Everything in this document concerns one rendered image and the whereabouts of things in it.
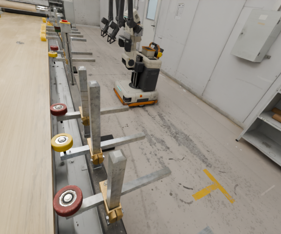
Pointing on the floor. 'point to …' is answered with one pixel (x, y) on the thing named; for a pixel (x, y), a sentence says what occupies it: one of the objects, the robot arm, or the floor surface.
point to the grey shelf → (276, 127)
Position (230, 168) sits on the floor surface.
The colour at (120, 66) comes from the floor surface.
